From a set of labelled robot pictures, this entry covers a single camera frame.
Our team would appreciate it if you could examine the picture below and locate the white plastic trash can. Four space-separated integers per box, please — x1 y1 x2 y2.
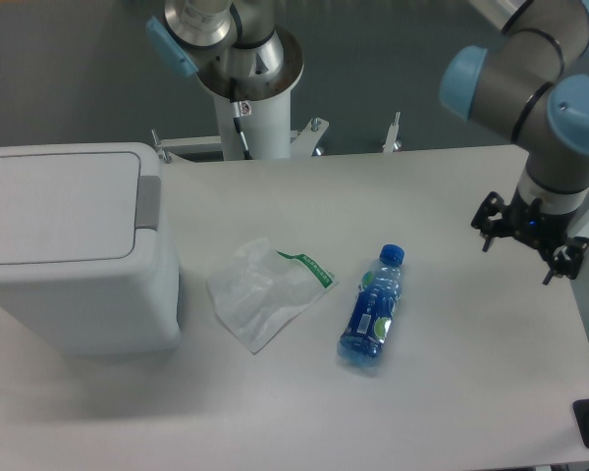
0 142 181 355

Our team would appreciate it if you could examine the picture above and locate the black cable on pedestal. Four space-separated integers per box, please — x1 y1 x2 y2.
228 78 254 161

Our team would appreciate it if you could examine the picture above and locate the crumpled clear plastic bag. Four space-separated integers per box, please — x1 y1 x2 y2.
207 237 337 354

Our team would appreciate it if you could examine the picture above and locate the grey trash can push button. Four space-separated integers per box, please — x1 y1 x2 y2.
134 176 161 231

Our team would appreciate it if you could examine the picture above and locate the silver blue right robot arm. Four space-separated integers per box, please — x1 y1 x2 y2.
439 1 589 256

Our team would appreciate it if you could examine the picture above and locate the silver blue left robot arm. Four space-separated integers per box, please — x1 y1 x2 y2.
145 1 589 279

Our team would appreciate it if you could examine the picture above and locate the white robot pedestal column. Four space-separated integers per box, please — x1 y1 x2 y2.
212 91 291 161

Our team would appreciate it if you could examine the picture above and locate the blue plastic drink bottle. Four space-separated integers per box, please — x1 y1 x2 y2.
337 244 405 368

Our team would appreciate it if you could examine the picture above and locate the white metal base frame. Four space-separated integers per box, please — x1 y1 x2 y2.
149 111 403 163

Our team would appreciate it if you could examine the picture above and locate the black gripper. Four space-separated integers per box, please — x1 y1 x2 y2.
470 190 589 285

